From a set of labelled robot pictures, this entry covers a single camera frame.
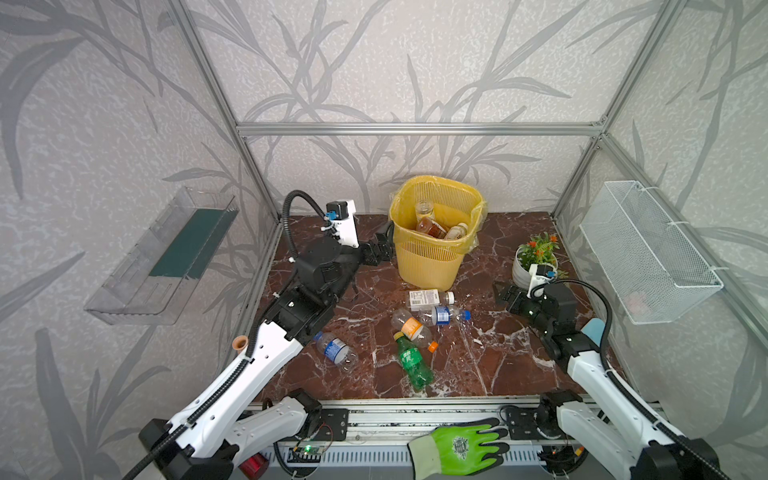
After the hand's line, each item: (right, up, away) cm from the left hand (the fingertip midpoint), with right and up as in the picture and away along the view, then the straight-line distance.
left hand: (379, 215), depth 64 cm
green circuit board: (-19, -58, +8) cm, 61 cm away
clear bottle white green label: (+12, +5, +32) cm, 35 cm away
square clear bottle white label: (+13, -24, +29) cm, 40 cm away
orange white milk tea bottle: (+22, -3, +27) cm, 35 cm away
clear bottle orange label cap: (+8, -31, +21) cm, 38 cm away
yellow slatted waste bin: (+12, -12, +19) cm, 25 cm away
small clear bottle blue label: (+17, -28, +23) cm, 40 cm away
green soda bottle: (+7, -37, +15) cm, 41 cm away
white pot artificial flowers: (+46, -8, +24) cm, 53 cm away
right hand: (+34, -16, +20) cm, 42 cm away
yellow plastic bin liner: (+22, +7, +32) cm, 39 cm away
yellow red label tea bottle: (+13, -1, +27) cm, 30 cm away
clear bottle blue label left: (-13, -35, +17) cm, 41 cm away
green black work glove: (+18, -55, +5) cm, 58 cm away
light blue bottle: (+66, -34, +30) cm, 80 cm away
